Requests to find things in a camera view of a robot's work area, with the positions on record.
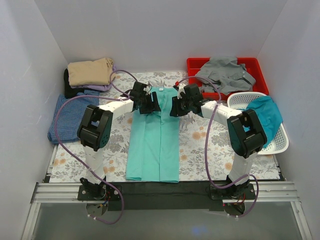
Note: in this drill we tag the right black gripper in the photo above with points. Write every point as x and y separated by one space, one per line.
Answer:
178 108

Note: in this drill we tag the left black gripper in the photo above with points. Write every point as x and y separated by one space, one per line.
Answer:
149 105

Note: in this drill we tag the mint green t shirt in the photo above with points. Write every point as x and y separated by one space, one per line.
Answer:
153 153

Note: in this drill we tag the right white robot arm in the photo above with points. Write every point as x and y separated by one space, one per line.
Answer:
245 130

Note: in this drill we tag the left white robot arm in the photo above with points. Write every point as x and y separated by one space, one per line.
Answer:
95 129

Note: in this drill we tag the red plastic tray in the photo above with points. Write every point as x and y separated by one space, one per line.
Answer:
252 66

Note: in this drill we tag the folded lavender shirt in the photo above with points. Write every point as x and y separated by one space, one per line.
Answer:
100 87

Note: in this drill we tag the floral patterned table mat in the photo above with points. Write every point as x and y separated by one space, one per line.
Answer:
192 135

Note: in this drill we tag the folded beige shirt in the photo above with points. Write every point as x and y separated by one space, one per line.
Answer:
87 72

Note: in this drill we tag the grey polo shirt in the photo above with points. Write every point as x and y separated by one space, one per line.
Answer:
226 75

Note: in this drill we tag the blue checkered shirt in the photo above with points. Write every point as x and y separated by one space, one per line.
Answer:
69 119

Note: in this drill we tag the folded black garment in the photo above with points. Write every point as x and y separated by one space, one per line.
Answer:
68 91

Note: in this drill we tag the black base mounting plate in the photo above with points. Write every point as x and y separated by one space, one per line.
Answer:
178 196

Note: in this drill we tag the teal blue t shirt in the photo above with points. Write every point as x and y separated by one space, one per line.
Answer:
269 116

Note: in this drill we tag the white plastic basket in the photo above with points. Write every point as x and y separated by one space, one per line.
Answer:
240 101

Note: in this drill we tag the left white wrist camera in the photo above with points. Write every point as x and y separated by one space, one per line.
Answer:
148 89

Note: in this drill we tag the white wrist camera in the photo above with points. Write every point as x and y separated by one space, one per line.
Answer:
148 89
180 90

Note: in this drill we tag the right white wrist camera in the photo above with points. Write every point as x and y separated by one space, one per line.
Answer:
180 90

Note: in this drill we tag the aluminium frame rail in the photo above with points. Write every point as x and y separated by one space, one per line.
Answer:
265 191

